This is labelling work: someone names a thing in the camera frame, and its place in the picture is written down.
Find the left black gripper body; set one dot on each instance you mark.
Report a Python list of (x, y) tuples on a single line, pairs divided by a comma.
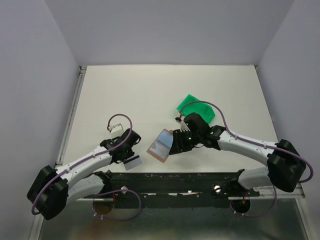
[(129, 153)]

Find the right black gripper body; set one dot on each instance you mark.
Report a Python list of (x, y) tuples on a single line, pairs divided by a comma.
[(187, 139)]

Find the green plastic bin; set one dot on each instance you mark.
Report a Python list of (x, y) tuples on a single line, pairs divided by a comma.
[(203, 109)]

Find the silver VIP credit card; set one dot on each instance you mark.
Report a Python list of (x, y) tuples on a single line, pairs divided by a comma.
[(159, 149)]

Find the tan leather card holder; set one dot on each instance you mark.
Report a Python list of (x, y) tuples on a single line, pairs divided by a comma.
[(166, 138)]

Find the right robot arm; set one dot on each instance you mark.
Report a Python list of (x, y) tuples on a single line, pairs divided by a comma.
[(282, 165)]

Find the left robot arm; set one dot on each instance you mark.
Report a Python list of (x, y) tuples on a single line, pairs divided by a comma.
[(54, 188)]

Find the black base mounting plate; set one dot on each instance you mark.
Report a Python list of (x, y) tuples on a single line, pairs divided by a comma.
[(171, 190)]

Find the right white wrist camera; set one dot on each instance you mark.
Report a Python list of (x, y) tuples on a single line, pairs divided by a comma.
[(183, 126)]

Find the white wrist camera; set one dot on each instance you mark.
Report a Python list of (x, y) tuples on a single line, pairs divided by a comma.
[(115, 130), (183, 126)]

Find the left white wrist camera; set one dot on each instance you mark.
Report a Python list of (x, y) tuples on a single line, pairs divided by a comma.
[(115, 130)]

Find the aluminium extrusion rail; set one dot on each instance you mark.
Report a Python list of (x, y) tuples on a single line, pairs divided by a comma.
[(268, 192)]

